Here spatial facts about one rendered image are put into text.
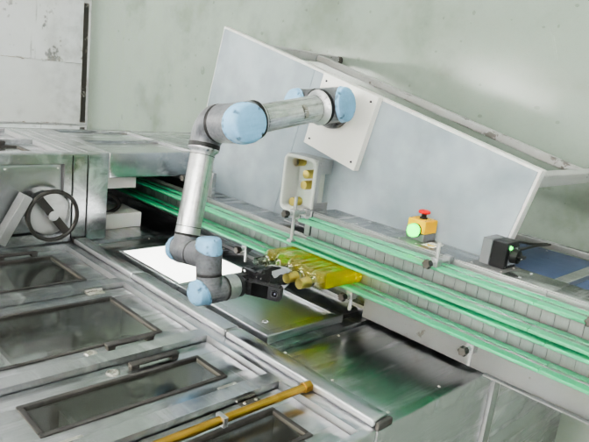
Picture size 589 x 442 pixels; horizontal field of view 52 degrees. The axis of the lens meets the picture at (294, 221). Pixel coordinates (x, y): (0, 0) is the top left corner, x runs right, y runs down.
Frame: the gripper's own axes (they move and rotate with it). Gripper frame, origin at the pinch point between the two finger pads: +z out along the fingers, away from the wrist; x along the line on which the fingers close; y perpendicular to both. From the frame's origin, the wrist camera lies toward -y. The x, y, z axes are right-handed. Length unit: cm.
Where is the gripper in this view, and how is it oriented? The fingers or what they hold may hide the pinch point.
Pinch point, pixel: (287, 277)
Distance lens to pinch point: 193.9
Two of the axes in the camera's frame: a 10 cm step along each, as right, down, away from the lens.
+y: -6.9, -2.5, 6.8
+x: -1.2, 9.6, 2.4
